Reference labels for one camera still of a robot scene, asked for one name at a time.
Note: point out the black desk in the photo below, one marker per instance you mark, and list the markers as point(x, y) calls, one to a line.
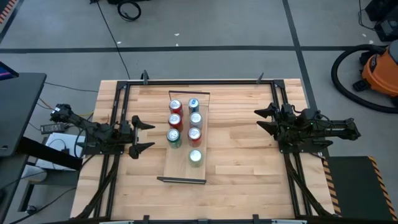
point(18, 109)

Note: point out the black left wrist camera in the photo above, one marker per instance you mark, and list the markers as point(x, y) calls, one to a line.
point(125, 127)

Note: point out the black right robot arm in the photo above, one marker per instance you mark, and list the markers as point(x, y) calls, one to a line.
point(329, 129)

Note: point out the computer monitor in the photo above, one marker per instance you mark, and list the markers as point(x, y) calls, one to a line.
point(6, 73)

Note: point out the dark red beverage can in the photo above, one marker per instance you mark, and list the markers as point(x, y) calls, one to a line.
point(174, 119)

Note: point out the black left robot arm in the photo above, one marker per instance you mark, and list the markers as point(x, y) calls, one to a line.
point(93, 127)

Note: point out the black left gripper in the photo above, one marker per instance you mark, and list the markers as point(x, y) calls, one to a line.
point(136, 137)

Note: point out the dark green beverage can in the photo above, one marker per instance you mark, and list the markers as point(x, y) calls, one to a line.
point(173, 134)

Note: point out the silver grey beverage can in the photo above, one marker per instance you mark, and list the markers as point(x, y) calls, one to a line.
point(196, 117)

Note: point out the orange-red beverage can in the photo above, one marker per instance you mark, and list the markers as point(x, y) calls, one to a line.
point(194, 133)

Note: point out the black power adapter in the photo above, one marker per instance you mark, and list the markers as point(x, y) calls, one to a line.
point(52, 128)

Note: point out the blue silver slim can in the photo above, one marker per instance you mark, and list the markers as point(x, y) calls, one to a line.
point(193, 102)

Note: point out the clear acrylic tray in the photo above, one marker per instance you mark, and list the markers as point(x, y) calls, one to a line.
point(180, 168)

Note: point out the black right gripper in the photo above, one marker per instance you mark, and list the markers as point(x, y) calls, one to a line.
point(287, 128)

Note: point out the pale green beverage can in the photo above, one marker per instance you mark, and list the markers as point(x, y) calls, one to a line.
point(196, 155)

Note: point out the black equipment case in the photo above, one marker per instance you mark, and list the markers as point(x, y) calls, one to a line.
point(387, 28)

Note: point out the red Fanta can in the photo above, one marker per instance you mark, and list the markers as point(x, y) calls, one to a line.
point(175, 105)

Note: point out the orange shop vacuum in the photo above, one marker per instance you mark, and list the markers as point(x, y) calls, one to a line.
point(382, 74)
point(334, 73)

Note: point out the black hazard-striped platform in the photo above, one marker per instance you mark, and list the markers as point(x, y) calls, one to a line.
point(357, 186)

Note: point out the white flat box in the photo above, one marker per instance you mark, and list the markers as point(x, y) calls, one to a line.
point(59, 140)

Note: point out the black metal rig frame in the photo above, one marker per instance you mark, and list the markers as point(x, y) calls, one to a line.
point(199, 82)

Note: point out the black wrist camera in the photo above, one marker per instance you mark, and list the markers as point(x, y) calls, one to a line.
point(287, 109)
point(125, 127)

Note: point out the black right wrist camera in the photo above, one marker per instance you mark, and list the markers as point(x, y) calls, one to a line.
point(287, 109)

